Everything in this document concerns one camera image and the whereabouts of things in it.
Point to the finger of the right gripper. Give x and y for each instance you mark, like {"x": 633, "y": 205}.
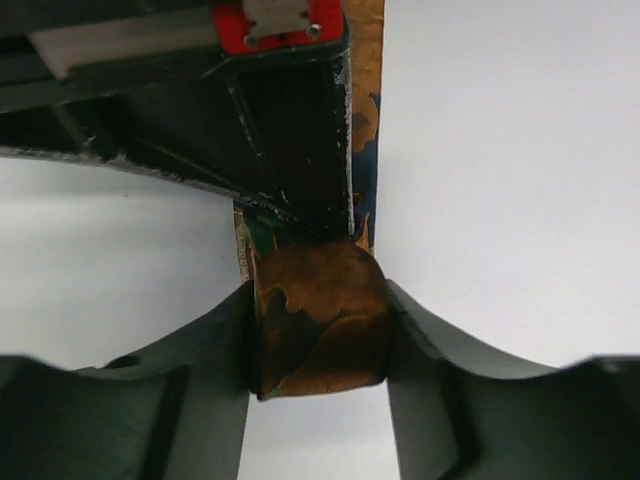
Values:
{"x": 270, "y": 130}

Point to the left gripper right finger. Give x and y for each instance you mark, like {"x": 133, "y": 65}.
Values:
{"x": 463, "y": 409}

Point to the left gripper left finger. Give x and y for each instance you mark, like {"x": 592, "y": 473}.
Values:
{"x": 175, "y": 409}

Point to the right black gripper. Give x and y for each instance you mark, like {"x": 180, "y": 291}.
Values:
{"x": 58, "y": 51}

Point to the orange green patterned tie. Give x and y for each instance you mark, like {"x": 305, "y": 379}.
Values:
{"x": 324, "y": 319}

